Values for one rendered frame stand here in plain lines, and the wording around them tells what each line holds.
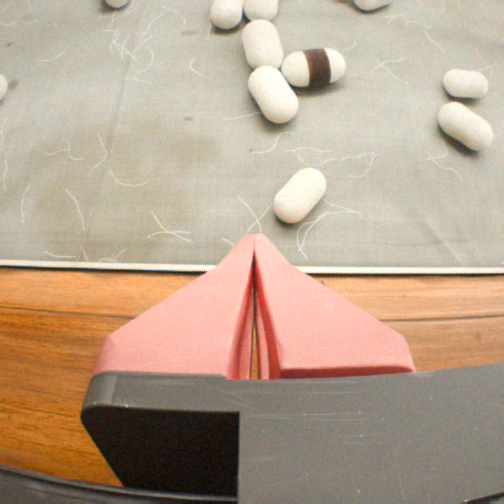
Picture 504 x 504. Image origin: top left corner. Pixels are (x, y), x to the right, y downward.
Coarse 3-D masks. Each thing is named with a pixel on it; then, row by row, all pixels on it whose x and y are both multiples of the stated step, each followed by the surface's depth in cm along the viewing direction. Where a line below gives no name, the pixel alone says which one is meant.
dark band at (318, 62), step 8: (320, 48) 22; (312, 56) 21; (320, 56) 21; (312, 64) 21; (320, 64) 21; (328, 64) 21; (312, 72) 21; (320, 72) 22; (328, 72) 22; (312, 80) 22; (320, 80) 22; (328, 80) 22
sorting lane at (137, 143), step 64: (0, 0) 26; (64, 0) 26; (128, 0) 25; (192, 0) 25; (320, 0) 25; (448, 0) 26; (0, 64) 24; (64, 64) 24; (128, 64) 24; (192, 64) 24; (384, 64) 24; (448, 64) 24; (0, 128) 23; (64, 128) 23; (128, 128) 23; (192, 128) 23; (256, 128) 23; (320, 128) 23; (384, 128) 23; (0, 192) 22; (64, 192) 22; (128, 192) 22; (192, 192) 22; (256, 192) 22; (384, 192) 22; (448, 192) 22; (0, 256) 21; (64, 256) 21; (128, 256) 21; (192, 256) 21; (320, 256) 21; (384, 256) 21; (448, 256) 21
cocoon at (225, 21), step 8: (216, 0) 23; (224, 0) 23; (232, 0) 23; (240, 0) 23; (216, 8) 23; (224, 8) 23; (232, 8) 23; (240, 8) 23; (216, 16) 23; (224, 16) 23; (232, 16) 23; (240, 16) 23; (216, 24) 24; (224, 24) 23; (232, 24) 23
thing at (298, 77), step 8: (328, 48) 22; (288, 56) 22; (296, 56) 21; (304, 56) 21; (328, 56) 21; (336, 56) 21; (288, 64) 22; (296, 64) 21; (304, 64) 21; (336, 64) 21; (344, 64) 22; (288, 72) 22; (296, 72) 22; (304, 72) 21; (336, 72) 22; (288, 80) 22; (296, 80) 22; (304, 80) 22; (336, 80) 22
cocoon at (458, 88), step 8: (448, 72) 22; (456, 72) 22; (464, 72) 22; (472, 72) 22; (448, 80) 22; (456, 80) 22; (464, 80) 22; (472, 80) 22; (480, 80) 22; (448, 88) 22; (456, 88) 22; (464, 88) 22; (472, 88) 22; (480, 88) 22; (456, 96) 23; (464, 96) 23; (472, 96) 22; (480, 96) 22
